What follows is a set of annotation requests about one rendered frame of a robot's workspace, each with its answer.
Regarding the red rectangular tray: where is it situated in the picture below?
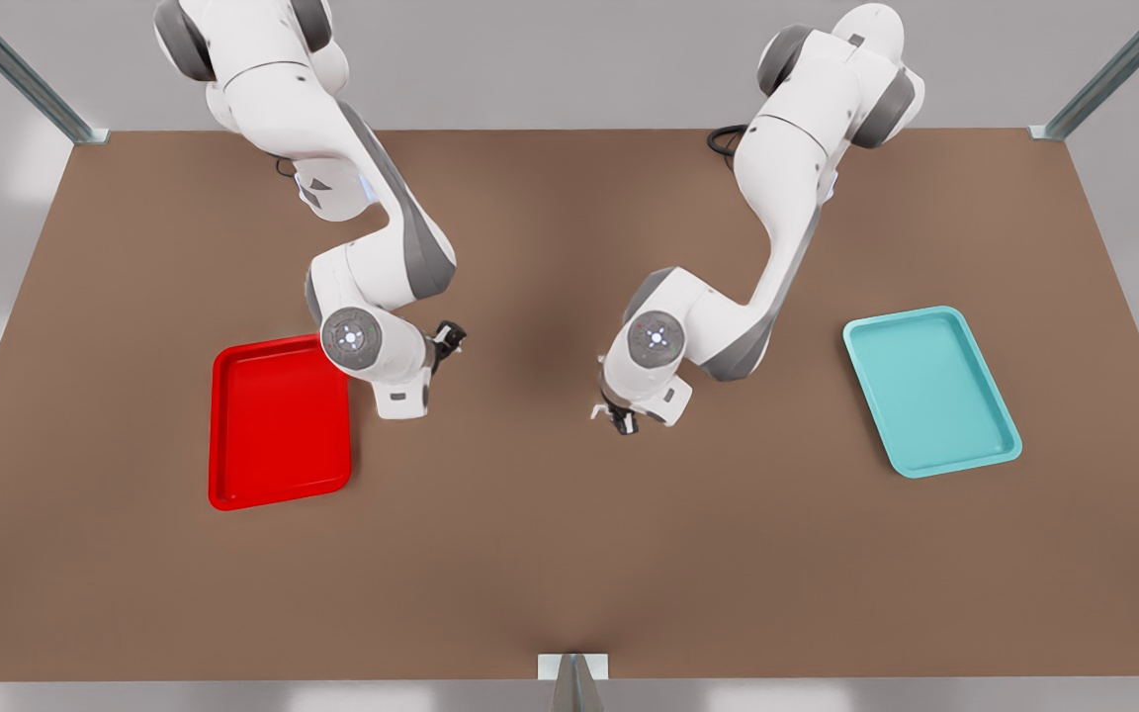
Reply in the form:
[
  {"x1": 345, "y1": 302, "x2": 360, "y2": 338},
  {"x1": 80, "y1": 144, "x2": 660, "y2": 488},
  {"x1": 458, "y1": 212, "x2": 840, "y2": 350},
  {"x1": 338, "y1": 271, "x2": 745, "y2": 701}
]
[{"x1": 209, "y1": 334, "x2": 353, "y2": 512}]

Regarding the teal rectangular tray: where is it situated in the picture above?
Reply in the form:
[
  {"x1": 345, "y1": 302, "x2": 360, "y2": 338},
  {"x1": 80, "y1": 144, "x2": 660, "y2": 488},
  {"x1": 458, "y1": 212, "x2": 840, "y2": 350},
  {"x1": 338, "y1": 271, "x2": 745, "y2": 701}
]
[{"x1": 842, "y1": 306, "x2": 1023, "y2": 480}]

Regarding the silver frame post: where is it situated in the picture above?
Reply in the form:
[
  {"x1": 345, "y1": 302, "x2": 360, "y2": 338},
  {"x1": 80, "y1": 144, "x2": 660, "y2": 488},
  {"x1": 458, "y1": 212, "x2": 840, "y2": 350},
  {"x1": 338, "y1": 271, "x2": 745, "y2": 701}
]
[
  {"x1": 0, "y1": 0, "x2": 111, "y2": 146},
  {"x1": 538, "y1": 653, "x2": 610, "y2": 712},
  {"x1": 1028, "y1": 0, "x2": 1139, "y2": 141}
]

